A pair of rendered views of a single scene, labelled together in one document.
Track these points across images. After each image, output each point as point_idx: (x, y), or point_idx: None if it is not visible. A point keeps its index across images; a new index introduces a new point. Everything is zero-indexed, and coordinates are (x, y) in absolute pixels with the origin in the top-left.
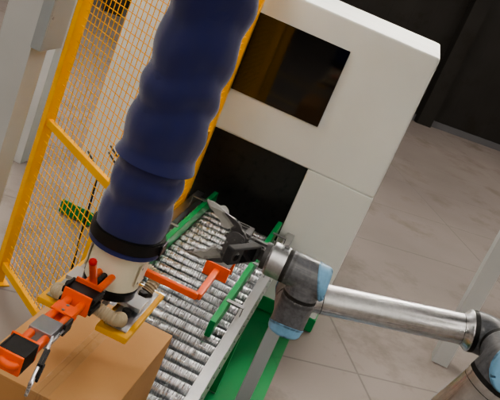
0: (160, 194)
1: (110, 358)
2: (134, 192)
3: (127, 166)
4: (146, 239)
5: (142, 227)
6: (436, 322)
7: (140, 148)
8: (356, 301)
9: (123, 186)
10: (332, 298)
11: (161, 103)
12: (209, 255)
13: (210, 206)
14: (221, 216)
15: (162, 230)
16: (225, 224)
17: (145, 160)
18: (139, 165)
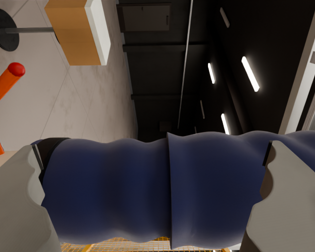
0: (137, 182)
1: None
2: (130, 147)
3: (158, 139)
4: (52, 188)
5: (74, 172)
6: None
7: (191, 138)
8: None
9: (132, 140)
10: None
11: (266, 137)
12: None
13: (279, 142)
14: (301, 194)
15: (68, 216)
16: (281, 233)
17: (181, 144)
18: (171, 139)
